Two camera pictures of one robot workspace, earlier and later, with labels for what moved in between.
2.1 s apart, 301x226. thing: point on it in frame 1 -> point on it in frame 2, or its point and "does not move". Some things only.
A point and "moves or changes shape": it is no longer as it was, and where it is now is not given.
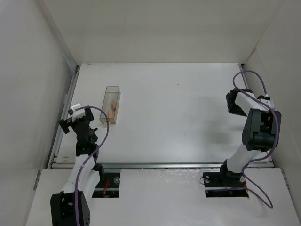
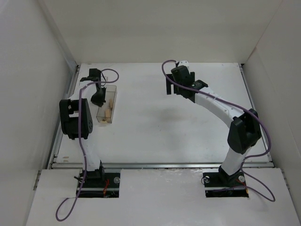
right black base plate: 225,184 does not move
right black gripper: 233,103 -> 169,85
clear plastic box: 110,105 moves or changes shape
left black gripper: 76,122 -> 98,96
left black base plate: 108,186 does not move
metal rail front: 72,165 does not move
